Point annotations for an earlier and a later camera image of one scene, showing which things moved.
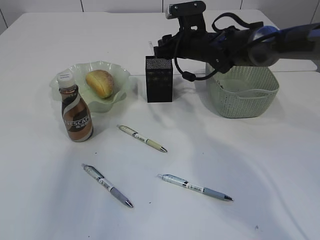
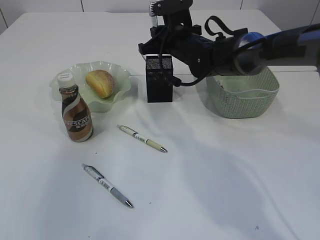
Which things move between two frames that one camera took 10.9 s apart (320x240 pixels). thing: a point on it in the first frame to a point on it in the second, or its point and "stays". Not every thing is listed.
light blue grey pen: (185, 184) to (154, 20)
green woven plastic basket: (241, 92) stays
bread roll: (100, 81) stays
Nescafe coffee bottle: (76, 112) stays
